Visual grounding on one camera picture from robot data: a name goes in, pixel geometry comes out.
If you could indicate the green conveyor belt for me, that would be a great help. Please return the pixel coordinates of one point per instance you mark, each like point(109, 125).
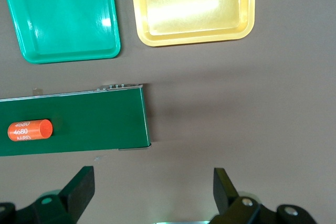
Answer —
point(92, 119)

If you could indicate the green plastic tray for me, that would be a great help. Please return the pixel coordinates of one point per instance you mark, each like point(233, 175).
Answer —
point(65, 11)

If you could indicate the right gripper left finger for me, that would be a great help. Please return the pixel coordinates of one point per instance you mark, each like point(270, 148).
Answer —
point(80, 190)

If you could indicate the yellow plastic tray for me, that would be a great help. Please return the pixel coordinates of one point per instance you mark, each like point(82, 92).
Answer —
point(194, 11)

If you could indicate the orange cylinder with white print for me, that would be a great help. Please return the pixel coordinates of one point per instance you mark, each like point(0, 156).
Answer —
point(31, 130)

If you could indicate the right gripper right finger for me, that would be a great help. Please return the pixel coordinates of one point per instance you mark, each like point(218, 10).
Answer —
point(225, 192)

